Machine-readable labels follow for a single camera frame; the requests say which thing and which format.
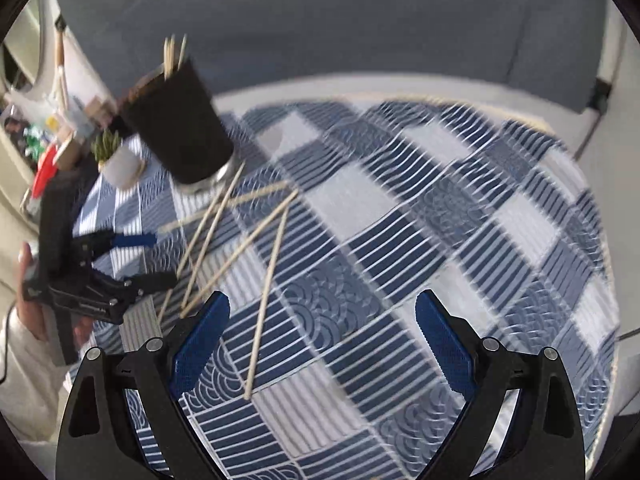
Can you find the black cylindrical utensil holder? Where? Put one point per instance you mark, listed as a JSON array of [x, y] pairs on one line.
[[180, 125]]

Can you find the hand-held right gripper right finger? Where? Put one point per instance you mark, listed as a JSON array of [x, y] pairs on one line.
[[445, 345]]

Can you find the wooden hairbrush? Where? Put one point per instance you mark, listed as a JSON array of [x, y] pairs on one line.
[[62, 80]]

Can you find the person's left hand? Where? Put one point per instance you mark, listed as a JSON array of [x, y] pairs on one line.
[[32, 317]]

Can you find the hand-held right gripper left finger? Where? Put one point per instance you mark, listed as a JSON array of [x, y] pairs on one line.
[[200, 342]]

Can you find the blue patterned tablecloth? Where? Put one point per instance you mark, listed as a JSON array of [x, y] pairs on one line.
[[400, 240]]

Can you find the bunch of wooden chopsticks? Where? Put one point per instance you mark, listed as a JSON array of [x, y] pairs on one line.
[[267, 300]]

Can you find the small cactus in white pot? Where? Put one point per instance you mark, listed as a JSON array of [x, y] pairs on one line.
[[120, 162]]

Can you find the grey-blue backdrop cloth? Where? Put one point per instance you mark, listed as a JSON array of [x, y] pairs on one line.
[[325, 15]]

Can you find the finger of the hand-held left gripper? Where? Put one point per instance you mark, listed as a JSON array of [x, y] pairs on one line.
[[132, 240], [150, 282]]

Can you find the white cabinet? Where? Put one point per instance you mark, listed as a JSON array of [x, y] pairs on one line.
[[625, 160]]

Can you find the person's left forearm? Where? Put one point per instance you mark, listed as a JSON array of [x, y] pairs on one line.
[[25, 385]]

